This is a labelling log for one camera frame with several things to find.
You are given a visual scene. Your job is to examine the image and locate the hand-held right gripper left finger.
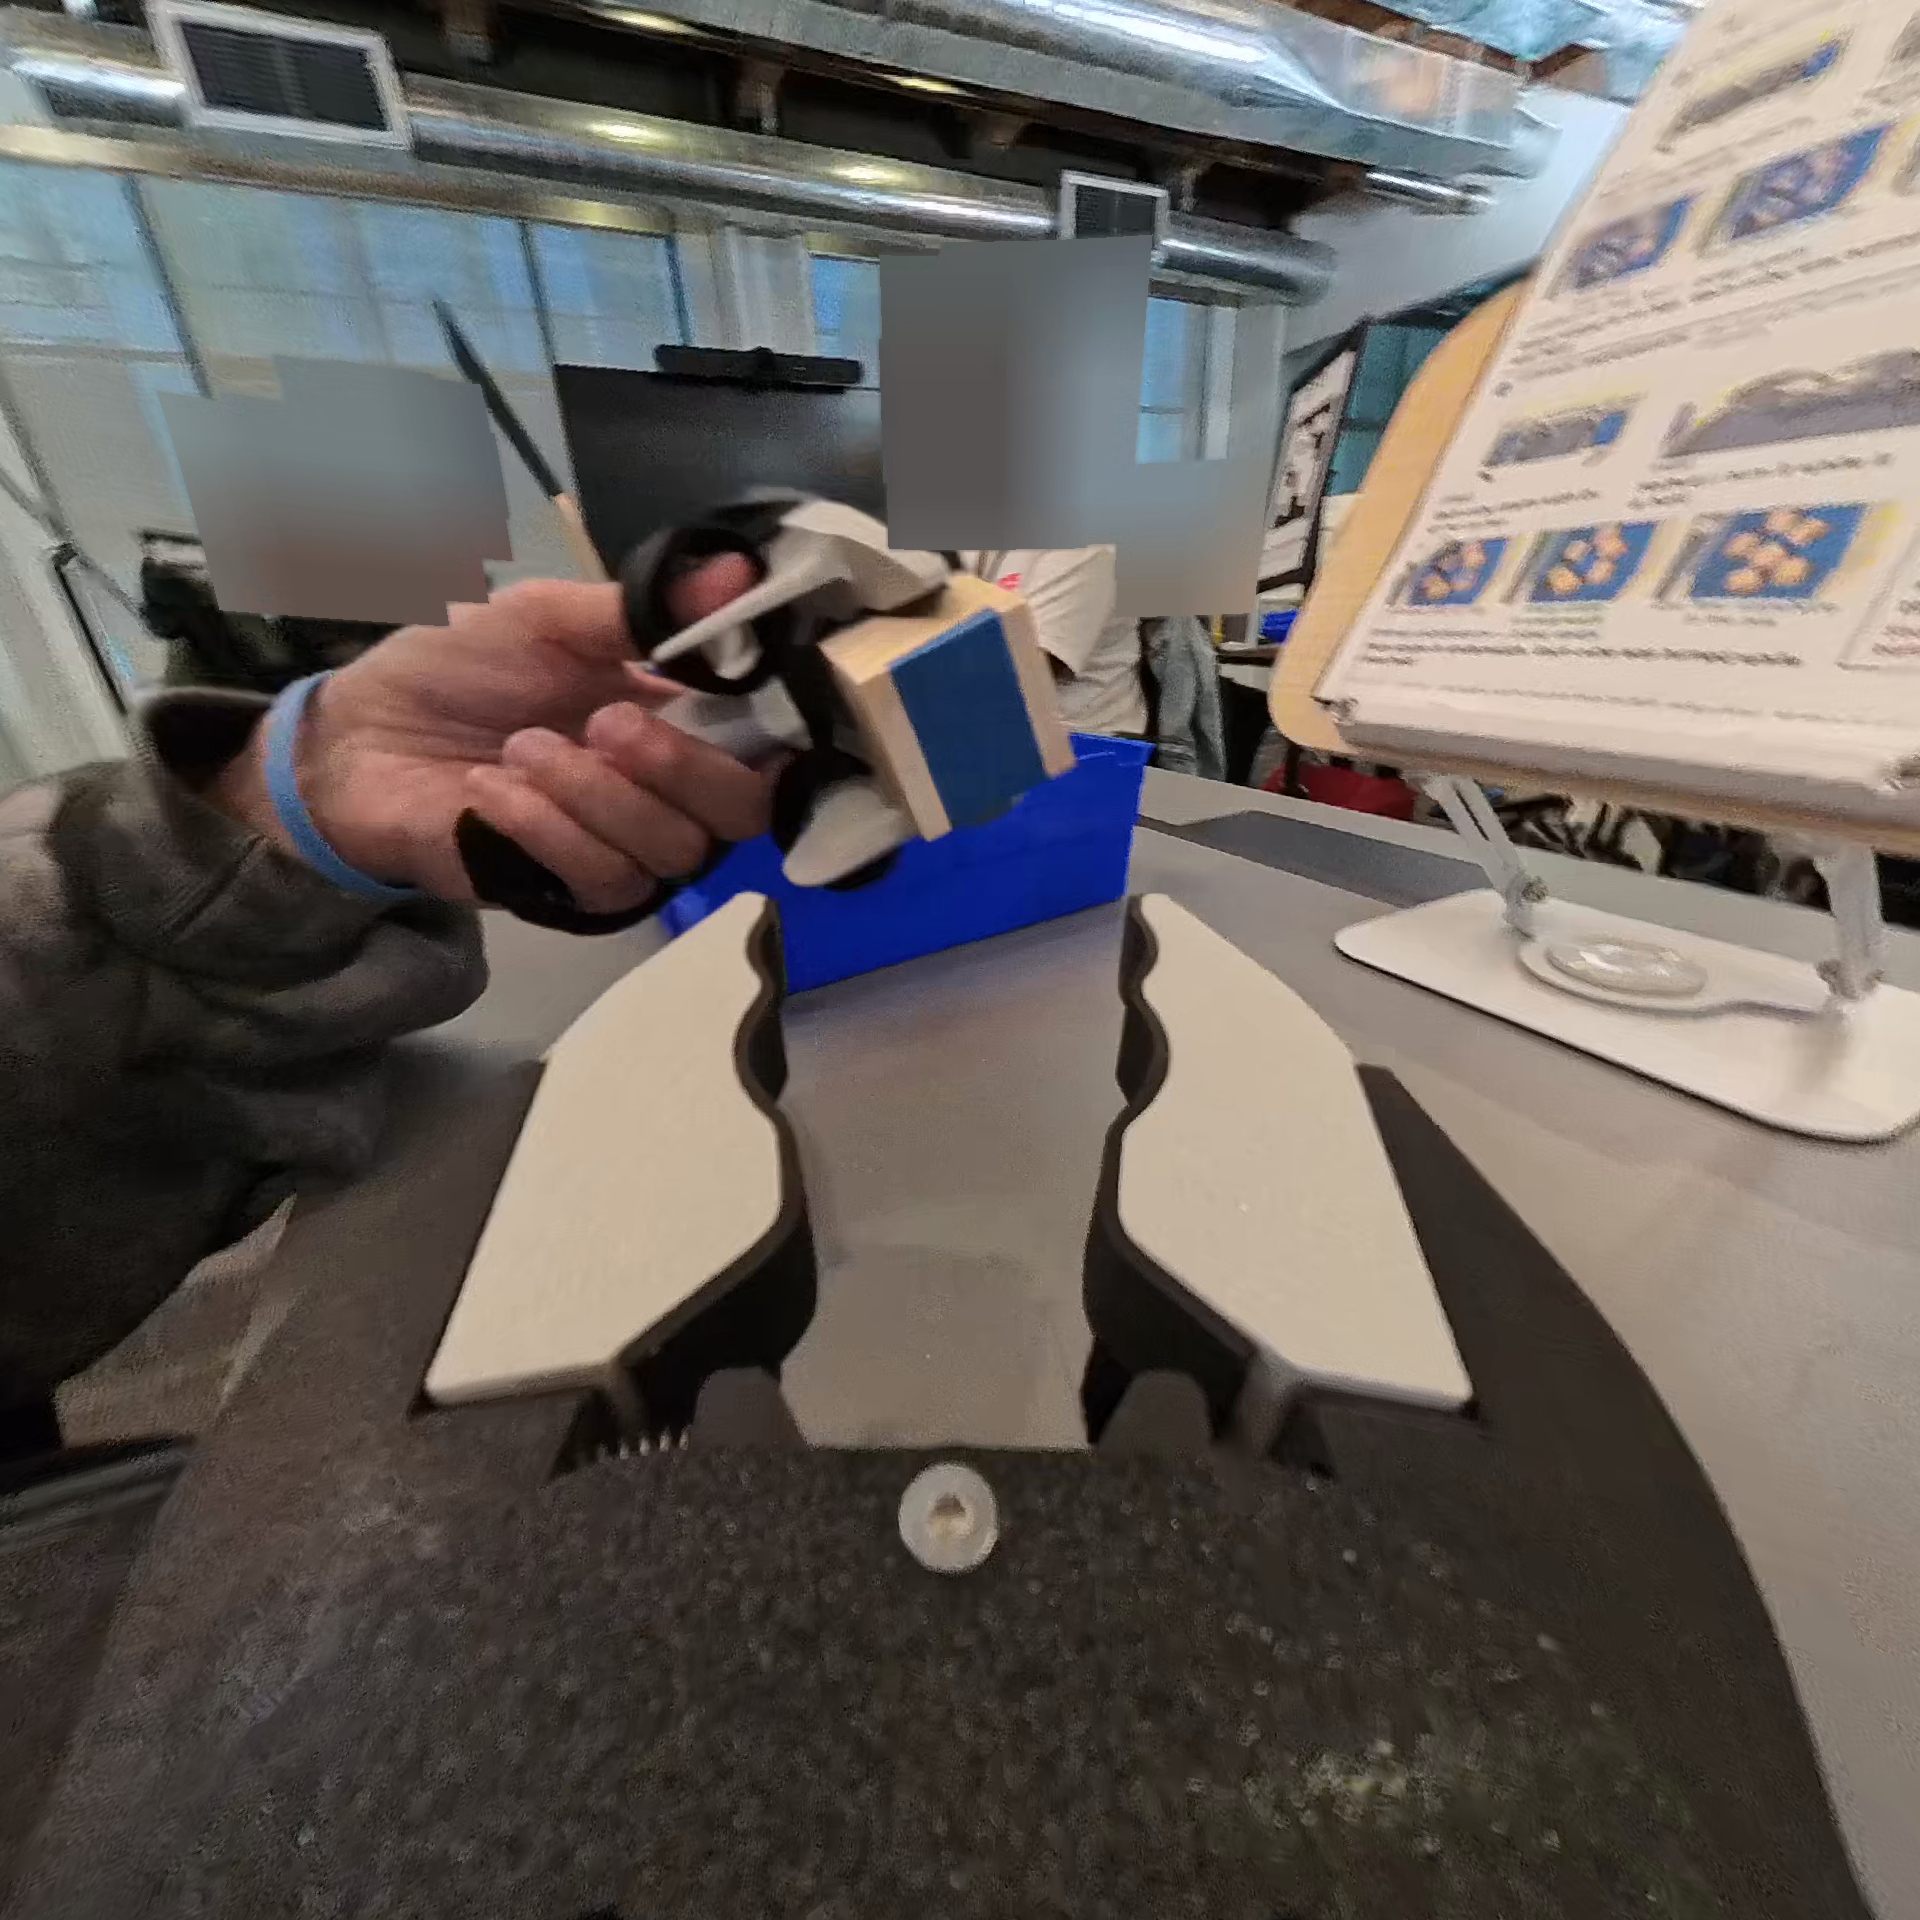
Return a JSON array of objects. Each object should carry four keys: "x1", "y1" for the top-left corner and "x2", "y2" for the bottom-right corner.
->
[{"x1": 422, "y1": 891, "x2": 818, "y2": 1465}]

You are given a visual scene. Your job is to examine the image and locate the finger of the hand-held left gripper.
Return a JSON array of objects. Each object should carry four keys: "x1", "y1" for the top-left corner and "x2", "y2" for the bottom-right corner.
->
[
  {"x1": 773, "y1": 751, "x2": 916, "y2": 889},
  {"x1": 780, "y1": 503, "x2": 953, "y2": 621}
]

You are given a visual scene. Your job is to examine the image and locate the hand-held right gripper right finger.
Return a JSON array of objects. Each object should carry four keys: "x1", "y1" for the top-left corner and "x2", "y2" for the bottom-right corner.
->
[{"x1": 1084, "y1": 891, "x2": 1477, "y2": 1465}]

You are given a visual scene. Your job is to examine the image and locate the wooden cube with blue stripe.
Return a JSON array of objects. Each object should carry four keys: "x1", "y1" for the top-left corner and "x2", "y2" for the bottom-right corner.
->
[{"x1": 817, "y1": 583, "x2": 1080, "y2": 841}]

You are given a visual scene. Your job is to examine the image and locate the person's left forearm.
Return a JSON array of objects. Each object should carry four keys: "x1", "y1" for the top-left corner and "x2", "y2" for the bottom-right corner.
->
[{"x1": 0, "y1": 681, "x2": 490, "y2": 1413}]

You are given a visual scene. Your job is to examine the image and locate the person's left hand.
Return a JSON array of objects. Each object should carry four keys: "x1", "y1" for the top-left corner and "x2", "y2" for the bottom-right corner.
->
[{"x1": 224, "y1": 546, "x2": 782, "y2": 918}]

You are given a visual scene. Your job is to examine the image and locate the black display screen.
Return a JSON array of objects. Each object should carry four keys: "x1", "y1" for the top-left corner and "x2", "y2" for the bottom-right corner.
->
[{"x1": 552, "y1": 346, "x2": 886, "y2": 573}]

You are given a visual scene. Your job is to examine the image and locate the thin wooden board stand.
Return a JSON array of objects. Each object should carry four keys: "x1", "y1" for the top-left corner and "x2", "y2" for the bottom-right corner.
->
[{"x1": 432, "y1": 299, "x2": 609, "y2": 589}]

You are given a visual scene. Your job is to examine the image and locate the grey jacket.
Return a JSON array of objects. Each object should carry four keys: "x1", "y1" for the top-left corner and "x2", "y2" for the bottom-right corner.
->
[{"x1": 1141, "y1": 615, "x2": 1225, "y2": 736}]

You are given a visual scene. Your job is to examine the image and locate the red bag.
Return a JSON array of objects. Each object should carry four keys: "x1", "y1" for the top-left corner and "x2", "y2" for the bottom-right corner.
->
[{"x1": 1267, "y1": 751, "x2": 1419, "y2": 818}]

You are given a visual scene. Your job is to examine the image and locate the white stand with wooden board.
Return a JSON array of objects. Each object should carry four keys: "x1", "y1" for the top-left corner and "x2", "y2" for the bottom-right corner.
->
[{"x1": 1267, "y1": 0, "x2": 1920, "y2": 1145}]

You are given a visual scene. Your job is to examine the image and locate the white air vent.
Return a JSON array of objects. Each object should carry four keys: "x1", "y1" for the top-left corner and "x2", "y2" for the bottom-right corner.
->
[
  {"x1": 150, "y1": 0, "x2": 413, "y2": 146},
  {"x1": 1057, "y1": 171, "x2": 1172, "y2": 242}
]

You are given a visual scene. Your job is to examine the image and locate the black white marker sign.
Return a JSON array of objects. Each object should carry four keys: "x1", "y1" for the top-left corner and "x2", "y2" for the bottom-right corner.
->
[{"x1": 1259, "y1": 323, "x2": 1373, "y2": 594}]

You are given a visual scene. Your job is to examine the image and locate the blue wristband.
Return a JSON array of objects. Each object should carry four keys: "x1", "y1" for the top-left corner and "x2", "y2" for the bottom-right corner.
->
[{"x1": 264, "y1": 672, "x2": 413, "y2": 903}]

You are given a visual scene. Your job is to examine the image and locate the printed instruction sheet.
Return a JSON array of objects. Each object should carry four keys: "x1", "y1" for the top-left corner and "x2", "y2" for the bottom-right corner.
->
[{"x1": 1317, "y1": 0, "x2": 1920, "y2": 782}]

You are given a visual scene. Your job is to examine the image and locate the silver air duct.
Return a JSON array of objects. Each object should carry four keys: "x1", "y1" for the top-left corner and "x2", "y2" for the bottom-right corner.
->
[{"x1": 0, "y1": 47, "x2": 1337, "y2": 303}]

